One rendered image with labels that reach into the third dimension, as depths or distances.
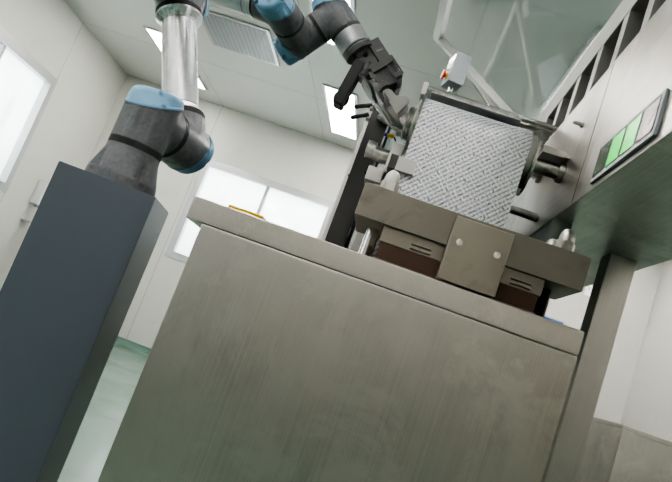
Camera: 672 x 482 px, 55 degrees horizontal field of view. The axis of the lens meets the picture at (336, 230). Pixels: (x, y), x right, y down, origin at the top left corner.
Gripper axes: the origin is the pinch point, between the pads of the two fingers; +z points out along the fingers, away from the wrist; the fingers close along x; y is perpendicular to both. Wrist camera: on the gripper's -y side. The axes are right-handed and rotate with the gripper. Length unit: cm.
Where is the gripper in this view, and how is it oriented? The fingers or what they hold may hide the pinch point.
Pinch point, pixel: (395, 126)
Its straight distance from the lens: 146.0
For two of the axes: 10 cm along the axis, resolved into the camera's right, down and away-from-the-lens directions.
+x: 0.4, 1.9, 9.8
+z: 5.0, 8.5, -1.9
